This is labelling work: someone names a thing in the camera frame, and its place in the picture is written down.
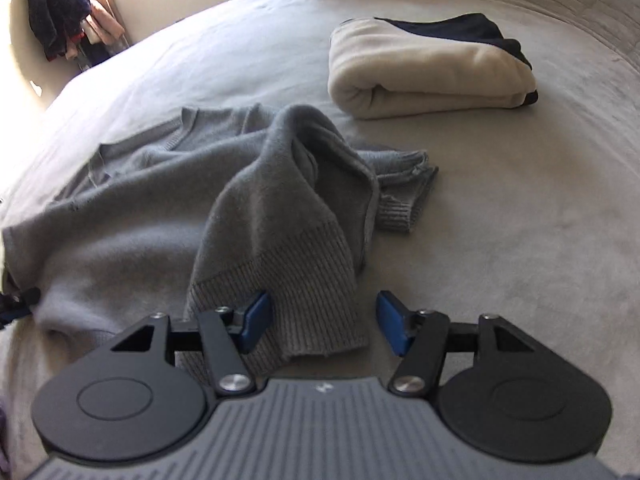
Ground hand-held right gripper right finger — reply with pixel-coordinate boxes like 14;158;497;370
376;291;528;399

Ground grey quilted pillow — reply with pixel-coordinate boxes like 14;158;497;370
445;0;640;77

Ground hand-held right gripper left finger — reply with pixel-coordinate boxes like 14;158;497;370
111;292;274;397

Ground folded cream and navy blanket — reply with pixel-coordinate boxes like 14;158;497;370
327;13;540;121

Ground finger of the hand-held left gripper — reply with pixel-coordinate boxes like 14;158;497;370
0;287;42;326

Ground grey knit sweater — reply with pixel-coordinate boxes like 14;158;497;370
0;103;440;384

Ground grey bed cover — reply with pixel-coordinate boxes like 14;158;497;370
0;0;640;480

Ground hanging dark and pink clothes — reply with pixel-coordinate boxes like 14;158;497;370
25;0;127;69

